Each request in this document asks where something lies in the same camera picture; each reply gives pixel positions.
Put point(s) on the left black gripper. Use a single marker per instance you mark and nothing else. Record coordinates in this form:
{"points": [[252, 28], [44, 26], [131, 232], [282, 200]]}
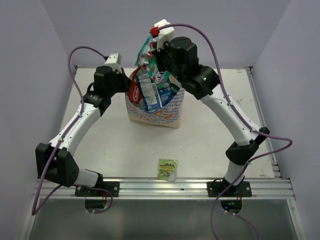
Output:
{"points": [[125, 81]]}

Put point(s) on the red Chuba chips bag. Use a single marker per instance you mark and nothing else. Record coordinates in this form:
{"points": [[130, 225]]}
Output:
{"points": [[135, 95]]}

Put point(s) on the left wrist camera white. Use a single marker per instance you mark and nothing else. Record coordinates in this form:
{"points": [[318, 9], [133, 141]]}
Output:
{"points": [[114, 61]]}

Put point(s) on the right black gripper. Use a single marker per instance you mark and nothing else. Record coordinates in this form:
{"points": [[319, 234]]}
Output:
{"points": [[157, 54]]}

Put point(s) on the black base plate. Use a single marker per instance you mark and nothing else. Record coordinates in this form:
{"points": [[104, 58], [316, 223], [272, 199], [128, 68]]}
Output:
{"points": [[215, 187], [102, 189]]}

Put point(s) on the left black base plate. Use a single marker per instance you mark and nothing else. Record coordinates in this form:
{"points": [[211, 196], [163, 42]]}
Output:
{"points": [[102, 189]]}

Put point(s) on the Fox's candy packet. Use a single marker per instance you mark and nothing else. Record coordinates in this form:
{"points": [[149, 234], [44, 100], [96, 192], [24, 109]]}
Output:
{"points": [[147, 61]]}

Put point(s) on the small yellow-green candy packet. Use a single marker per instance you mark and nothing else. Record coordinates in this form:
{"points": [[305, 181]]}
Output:
{"points": [[167, 169]]}

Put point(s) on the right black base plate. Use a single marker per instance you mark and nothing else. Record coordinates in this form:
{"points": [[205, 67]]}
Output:
{"points": [[215, 187]]}

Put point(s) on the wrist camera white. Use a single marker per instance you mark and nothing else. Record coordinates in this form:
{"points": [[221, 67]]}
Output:
{"points": [[114, 61], [162, 32]]}

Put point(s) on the blue snack packet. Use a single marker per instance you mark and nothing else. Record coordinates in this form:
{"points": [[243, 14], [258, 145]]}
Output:
{"points": [[155, 94]]}

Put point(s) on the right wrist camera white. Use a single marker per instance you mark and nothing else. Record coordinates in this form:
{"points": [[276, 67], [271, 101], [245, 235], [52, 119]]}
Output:
{"points": [[162, 32]]}

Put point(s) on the aluminium mounting rail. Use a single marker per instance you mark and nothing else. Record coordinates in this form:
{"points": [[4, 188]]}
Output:
{"points": [[198, 189]]}

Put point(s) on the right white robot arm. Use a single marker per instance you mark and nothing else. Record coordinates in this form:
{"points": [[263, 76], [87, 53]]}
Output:
{"points": [[205, 86]]}

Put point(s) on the checkered paper bag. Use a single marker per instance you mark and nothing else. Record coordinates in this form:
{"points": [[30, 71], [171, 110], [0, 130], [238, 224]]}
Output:
{"points": [[169, 115]]}

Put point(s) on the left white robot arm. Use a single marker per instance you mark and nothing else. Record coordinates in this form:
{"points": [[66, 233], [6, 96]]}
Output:
{"points": [[55, 160]]}

